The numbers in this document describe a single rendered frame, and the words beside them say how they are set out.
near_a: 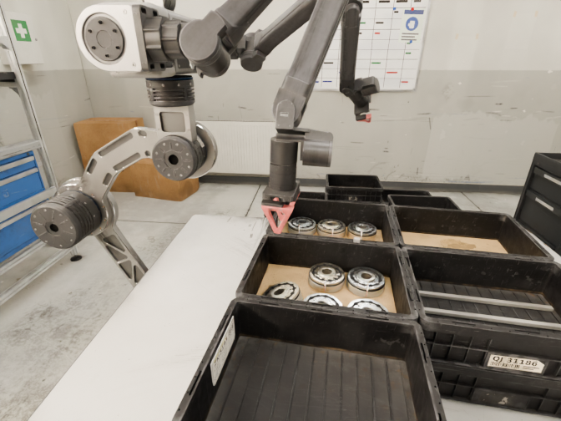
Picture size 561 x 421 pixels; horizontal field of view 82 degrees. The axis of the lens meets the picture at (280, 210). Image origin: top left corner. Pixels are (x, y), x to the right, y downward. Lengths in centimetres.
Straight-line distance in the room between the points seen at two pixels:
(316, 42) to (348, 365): 66
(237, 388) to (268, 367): 8
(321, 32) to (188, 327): 84
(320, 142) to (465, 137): 361
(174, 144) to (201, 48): 41
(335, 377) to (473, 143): 374
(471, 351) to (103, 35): 100
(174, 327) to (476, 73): 374
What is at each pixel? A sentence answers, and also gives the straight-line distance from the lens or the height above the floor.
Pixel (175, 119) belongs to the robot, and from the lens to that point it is 108.
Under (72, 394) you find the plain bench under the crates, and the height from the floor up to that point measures 70.
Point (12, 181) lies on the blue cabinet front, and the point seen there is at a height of 74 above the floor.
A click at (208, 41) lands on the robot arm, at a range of 71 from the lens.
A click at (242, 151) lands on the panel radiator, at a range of 388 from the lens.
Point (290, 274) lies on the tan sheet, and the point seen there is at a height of 83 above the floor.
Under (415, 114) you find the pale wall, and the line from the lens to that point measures 397.
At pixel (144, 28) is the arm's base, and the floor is 147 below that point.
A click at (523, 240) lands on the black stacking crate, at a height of 91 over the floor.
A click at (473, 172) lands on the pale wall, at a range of 437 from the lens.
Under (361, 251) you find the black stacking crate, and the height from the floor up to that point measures 91.
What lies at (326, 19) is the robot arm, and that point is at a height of 148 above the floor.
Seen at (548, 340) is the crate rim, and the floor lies 92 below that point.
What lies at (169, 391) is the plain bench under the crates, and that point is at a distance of 92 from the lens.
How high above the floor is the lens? 141
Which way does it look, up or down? 25 degrees down
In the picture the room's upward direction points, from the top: straight up
